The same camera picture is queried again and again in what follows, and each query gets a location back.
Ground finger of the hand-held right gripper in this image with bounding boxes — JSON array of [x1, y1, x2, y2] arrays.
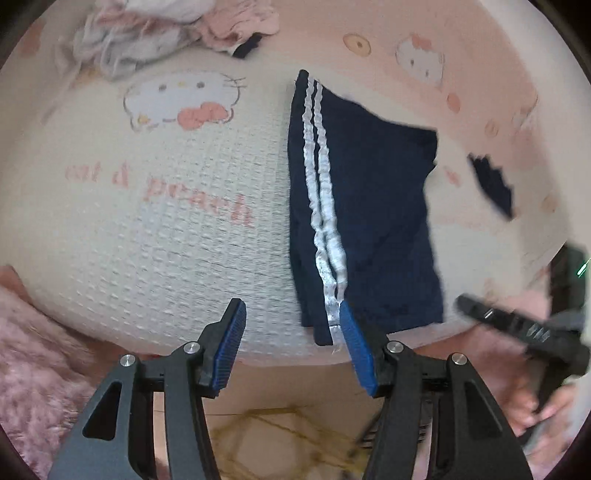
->
[[455, 294, 523, 346]]

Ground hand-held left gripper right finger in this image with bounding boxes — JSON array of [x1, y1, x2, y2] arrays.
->
[[338, 302, 535, 480]]

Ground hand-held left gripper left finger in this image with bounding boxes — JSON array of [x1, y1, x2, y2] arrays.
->
[[47, 298, 247, 480]]

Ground navy shorts with white stripes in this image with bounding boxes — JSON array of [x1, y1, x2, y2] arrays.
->
[[287, 69, 445, 347]]

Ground person's right hand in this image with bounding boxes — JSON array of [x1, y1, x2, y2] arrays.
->
[[510, 378, 578, 439]]

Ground small navy cloth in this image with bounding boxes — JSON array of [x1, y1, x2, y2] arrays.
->
[[467, 154, 516, 220]]

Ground cat print blanket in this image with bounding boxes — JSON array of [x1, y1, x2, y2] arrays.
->
[[0, 0, 583, 365]]

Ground pink fluffy rug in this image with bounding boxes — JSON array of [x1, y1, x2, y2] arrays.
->
[[0, 264, 122, 480]]

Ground black cloth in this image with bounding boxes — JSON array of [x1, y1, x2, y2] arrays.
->
[[231, 36, 265, 59]]

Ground white grey garment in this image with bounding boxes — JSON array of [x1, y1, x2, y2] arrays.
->
[[54, 0, 219, 80]]

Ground pink garment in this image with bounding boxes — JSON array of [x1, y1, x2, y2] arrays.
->
[[198, 4, 281, 55]]

